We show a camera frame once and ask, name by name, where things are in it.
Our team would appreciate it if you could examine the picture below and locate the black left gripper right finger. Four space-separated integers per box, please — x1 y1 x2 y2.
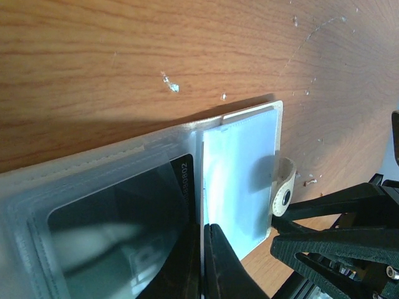
204 224 268 298

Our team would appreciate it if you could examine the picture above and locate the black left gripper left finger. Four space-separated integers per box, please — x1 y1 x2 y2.
138 224 201 299

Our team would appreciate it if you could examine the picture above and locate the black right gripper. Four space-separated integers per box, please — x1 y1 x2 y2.
269 110 399 299

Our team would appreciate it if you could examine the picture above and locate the black vip card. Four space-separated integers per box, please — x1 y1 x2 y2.
47 154 195 298

